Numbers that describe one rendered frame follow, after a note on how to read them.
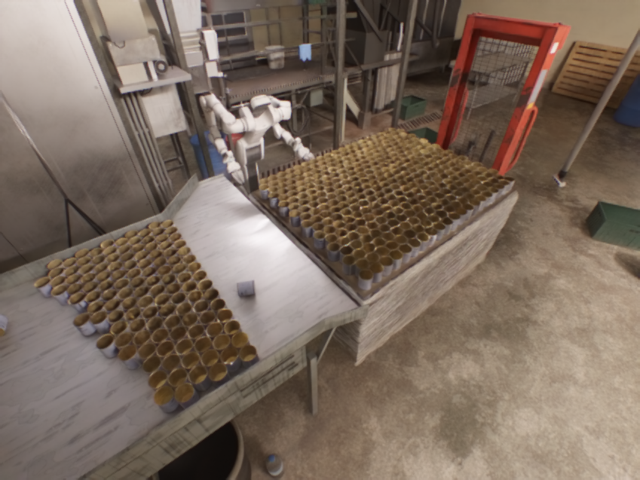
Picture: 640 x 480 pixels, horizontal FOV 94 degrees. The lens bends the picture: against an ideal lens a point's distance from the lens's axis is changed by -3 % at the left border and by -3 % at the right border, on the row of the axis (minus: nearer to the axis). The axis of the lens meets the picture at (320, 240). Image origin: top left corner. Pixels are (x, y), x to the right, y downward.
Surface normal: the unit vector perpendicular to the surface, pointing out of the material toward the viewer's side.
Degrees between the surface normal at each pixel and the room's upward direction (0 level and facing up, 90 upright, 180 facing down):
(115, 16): 90
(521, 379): 0
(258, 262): 0
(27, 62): 90
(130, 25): 90
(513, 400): 0
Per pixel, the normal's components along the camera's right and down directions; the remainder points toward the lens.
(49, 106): 0.61, 0.54
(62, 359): 0.00, -0.74
